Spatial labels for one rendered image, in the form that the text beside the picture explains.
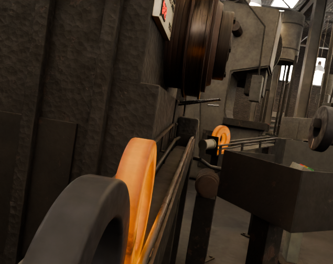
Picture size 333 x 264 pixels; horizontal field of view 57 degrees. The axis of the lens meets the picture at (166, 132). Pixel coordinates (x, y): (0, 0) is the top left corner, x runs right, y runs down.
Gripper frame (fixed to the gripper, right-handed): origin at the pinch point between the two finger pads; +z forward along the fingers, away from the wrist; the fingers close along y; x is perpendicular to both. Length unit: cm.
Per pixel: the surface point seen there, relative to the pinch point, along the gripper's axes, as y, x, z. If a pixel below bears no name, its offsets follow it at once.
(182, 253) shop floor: 67, -87, 35
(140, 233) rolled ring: -65, -26, 45
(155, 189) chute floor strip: -35, -27, 48
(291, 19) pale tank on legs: 859, 342, -146
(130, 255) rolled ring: -76, -24, 44
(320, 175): -39.0, -13.7, 12.0
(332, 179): -36.4, -14.2, 8.1
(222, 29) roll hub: 8.7, 27.6, 40.4
